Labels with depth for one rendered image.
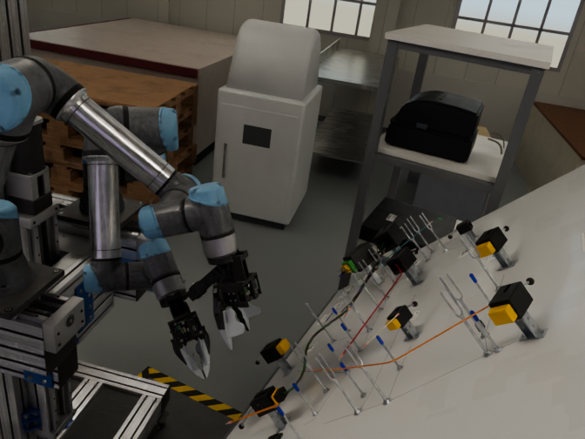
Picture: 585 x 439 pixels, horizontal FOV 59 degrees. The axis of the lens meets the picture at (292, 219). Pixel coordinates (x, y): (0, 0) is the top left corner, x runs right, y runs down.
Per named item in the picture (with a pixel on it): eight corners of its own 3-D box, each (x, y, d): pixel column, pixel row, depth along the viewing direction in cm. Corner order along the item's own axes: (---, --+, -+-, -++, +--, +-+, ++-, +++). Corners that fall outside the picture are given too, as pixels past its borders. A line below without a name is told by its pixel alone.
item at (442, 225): (355, 239, 207) (359, 224, 204) (381, 209, 237) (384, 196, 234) (437, 266, 196) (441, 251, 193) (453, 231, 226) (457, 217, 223)
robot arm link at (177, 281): (153, 290, 133) (184, 278, 135) (160, 307, 131) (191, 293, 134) (151, 283, 126) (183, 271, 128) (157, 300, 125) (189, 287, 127)
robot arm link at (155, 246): (164, 244, 139) (167, 232, 131) (179, 280, 136) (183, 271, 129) (136, 253, 135) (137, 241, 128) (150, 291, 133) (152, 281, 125)
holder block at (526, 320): (561, 303, 91) (534, 262, 91) (540, 343, 85) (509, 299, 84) (538, 308, 95) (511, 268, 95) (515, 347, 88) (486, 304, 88)
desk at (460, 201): (402, 232, 459) (421, 154, 426) (404, 179, 577) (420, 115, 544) (480, 248, 450) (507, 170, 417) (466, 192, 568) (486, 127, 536)
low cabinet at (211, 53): (260, 111, 750) (267, 40, 706) (192, 168, 528) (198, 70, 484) (131, 87, 779) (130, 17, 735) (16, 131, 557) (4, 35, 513)
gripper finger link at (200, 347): (205, 377, 121) (191, 340, 123) (205, 378, 126) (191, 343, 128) (218, 371, 121) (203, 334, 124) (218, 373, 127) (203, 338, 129)
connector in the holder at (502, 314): (518, 316, 85) (509, 303, 85) (514, 322, 84) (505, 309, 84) (500, 320, 88) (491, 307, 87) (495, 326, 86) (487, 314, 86)
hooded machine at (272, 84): (286, 234, 427) (314, 37, 357) (207, 217, 437) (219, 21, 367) (305, 199, 497) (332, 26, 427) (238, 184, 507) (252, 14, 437)
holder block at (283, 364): (272, 375, 162) (253, 350, 161) (299, 363, 155) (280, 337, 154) (265, 385, 158) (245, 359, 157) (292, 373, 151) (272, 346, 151)
